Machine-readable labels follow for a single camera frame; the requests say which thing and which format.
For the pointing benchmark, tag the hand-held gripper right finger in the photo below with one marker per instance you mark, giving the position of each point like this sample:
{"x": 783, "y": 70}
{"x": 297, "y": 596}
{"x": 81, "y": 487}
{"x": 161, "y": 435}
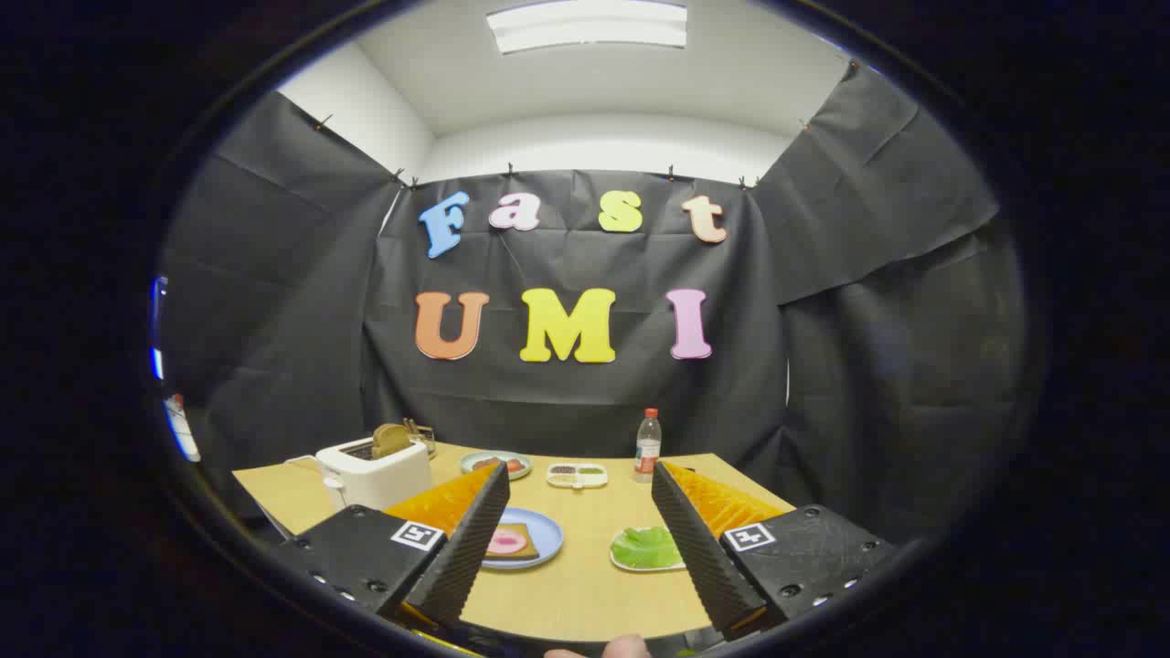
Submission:
{"x": 695, "y": 548}

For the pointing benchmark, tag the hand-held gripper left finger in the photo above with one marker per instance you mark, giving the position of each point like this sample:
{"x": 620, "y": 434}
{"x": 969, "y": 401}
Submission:
{"x": 471, "y": 539}

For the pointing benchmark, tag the green lettuce leaf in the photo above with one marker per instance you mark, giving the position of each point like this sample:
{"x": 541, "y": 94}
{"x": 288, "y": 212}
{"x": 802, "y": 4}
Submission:
{"x": 644, "y": 546}

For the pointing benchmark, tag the brown toast slice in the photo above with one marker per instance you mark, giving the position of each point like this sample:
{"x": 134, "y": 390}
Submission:
{"x": 390, "y": 440}

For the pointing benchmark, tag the pink ham slice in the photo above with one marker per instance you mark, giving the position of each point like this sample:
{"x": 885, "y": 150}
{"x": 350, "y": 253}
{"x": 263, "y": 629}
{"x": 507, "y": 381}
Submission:
{"x": 505, "y": 543}

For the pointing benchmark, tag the bread slice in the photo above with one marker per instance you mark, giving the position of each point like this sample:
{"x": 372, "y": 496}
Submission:
{"x": 521, "y": 530}

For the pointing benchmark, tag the pale green plate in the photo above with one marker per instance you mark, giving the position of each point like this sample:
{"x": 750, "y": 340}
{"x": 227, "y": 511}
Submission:
{"x": 475, "y": 473}

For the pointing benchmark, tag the white square plate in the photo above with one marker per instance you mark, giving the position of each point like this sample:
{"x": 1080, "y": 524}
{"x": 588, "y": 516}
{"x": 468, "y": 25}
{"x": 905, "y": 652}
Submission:
{"x": 631, "y": 568}

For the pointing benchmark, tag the blue plate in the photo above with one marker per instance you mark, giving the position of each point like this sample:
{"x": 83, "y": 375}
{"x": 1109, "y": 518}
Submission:
{"x": 548, "y": 535}

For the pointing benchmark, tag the clear red-capped plastic bottle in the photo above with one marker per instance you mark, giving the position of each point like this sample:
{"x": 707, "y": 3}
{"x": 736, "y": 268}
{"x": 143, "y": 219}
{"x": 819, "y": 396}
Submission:
{"x": 647, "y": 452}

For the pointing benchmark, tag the white toaster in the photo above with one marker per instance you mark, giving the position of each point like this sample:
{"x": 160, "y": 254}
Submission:
{"x": 375, "y": 480}

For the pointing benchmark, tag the white divided spice dish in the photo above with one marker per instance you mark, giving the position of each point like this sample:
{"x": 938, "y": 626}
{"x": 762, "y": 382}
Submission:
{"x": 576, "y": 475}

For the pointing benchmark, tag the white and red object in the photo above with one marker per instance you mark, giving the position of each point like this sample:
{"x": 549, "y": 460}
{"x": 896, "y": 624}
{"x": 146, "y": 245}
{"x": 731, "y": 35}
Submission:
{"x": 181, "y": 429}

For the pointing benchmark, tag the ceiling light panel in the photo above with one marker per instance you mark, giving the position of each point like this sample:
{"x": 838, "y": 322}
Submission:
{"x": 585, "y": 26}

